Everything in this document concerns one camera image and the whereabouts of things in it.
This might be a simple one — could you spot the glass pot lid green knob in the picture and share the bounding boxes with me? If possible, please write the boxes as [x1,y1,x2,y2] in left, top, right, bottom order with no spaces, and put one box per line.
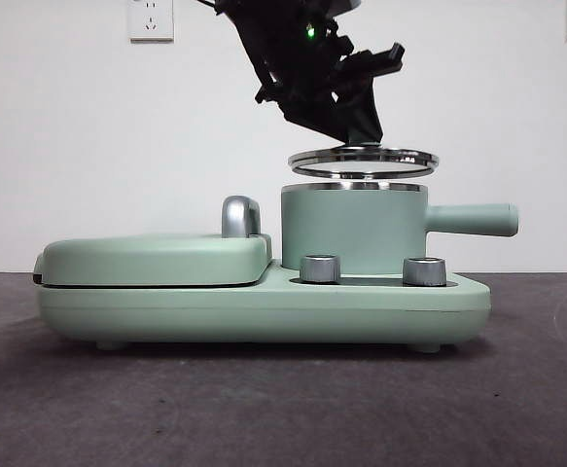
[286,141,440,180]

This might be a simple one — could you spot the silver control knob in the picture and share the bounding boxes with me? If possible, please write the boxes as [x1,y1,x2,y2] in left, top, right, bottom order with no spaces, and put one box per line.
[402,256,447,287]
[300,254,342,283]

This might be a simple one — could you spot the mint green breakfast maker appliance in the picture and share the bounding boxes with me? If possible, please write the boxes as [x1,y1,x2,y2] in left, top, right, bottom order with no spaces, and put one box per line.
[33,232,492,353]

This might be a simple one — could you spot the mint green pot with handle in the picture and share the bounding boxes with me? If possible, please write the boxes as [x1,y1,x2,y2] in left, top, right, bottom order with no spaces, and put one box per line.
[280,182,521,274]

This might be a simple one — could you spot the chrome appliance lid handle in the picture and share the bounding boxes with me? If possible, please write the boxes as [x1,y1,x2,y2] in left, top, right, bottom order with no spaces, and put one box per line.
[221,195,264,239]

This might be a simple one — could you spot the white wall socket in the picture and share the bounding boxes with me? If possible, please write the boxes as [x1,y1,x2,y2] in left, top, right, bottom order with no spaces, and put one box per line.
[127,0,175,43]

